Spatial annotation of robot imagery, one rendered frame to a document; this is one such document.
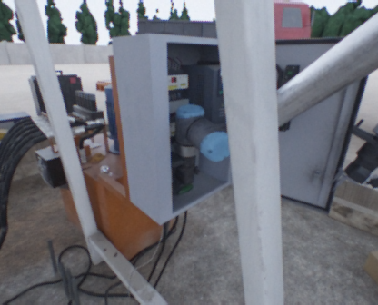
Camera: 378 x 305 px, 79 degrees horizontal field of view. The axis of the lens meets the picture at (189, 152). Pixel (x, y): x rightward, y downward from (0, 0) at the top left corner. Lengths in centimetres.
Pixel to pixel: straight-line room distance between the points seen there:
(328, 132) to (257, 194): 59
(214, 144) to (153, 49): 30
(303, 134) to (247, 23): 66
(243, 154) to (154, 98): 38
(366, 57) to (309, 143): 46
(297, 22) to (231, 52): 1058
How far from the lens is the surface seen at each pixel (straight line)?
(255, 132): 32
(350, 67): 55
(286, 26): 1064
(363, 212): 212
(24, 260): 192
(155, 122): 67
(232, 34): 33
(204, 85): 86
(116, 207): 135
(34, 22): 116
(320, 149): 94
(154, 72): 66
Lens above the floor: 119
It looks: 23 degrees down
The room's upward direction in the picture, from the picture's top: straight up
